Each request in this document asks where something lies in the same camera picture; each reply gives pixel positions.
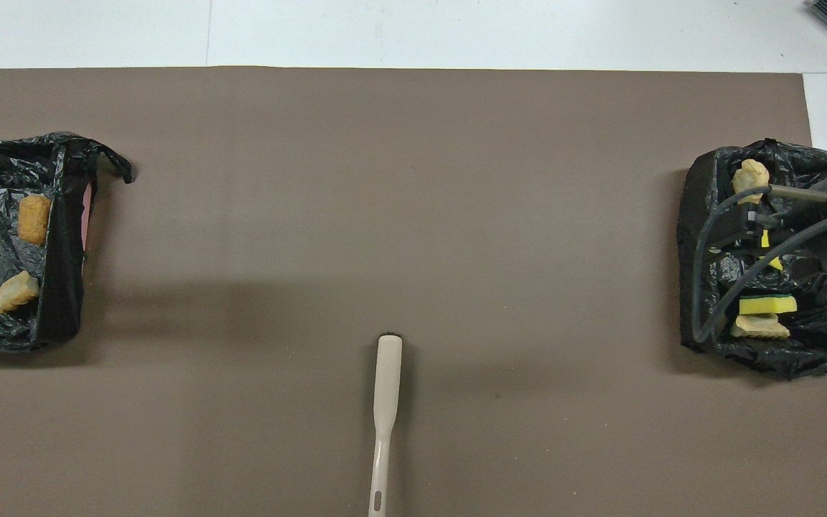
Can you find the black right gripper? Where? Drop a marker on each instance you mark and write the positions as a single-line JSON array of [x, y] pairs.
[[751, 221]]

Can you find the striped croissant bread piece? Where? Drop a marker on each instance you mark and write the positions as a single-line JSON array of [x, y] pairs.
[[751, 174], [15, 293]]

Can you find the large yellow sponge piece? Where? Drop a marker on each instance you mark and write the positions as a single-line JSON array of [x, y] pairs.
[[774, 263]]

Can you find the small yellow sponge piece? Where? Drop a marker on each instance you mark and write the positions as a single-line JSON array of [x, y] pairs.
[[769, 305]]

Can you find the beige hand brush black bristles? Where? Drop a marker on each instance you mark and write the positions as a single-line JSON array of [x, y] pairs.
[[387, 388]]

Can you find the trash bin black bag lined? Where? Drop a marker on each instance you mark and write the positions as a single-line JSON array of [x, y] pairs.
[[801, 359]]

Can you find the empty bin black bag lined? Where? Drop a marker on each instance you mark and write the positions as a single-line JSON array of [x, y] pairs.
[[69, 287]]

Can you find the pale flat bread piece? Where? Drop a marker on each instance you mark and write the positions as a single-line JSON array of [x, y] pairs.
[[762, 327]]

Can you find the brown paper table mat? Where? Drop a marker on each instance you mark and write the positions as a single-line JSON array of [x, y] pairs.
[[385, 215]]

